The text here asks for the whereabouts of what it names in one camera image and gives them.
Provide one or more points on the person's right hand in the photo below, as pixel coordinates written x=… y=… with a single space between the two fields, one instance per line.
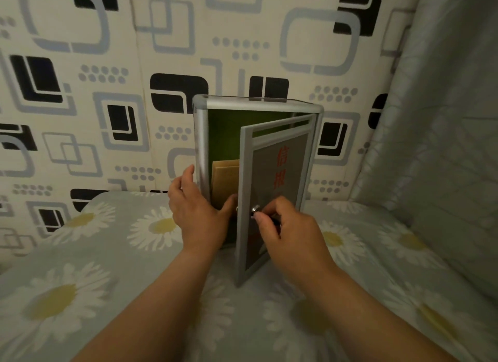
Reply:
x=299 y=241

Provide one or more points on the person's left hand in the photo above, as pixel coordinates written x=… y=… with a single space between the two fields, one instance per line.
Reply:
x=194 y=218

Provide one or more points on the person's left thumb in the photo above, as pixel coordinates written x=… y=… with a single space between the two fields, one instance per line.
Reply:
x=188 y=181

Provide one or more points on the person's right thumb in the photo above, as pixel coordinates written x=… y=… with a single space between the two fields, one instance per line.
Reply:
x=265 y=225

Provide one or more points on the small metal key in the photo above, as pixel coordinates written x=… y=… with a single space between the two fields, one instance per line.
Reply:
x=255 y=209

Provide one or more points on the silver metal letter box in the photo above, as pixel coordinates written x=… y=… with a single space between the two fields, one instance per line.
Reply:
x=202 y=140

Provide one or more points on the person's left forearm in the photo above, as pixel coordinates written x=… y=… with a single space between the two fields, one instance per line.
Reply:
x=155 y=307

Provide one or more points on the person's right forearm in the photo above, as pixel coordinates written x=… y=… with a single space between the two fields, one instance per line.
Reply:
x=362 y=319

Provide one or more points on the brown paper envelope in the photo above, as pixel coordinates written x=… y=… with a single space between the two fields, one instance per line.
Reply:
x=223 y=179

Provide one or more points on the daisy print bed sheet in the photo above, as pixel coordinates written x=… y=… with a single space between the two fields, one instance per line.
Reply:
x=116 y=256

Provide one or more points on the grey patterned curtain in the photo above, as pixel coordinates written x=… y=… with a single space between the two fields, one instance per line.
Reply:
x=439 y=140

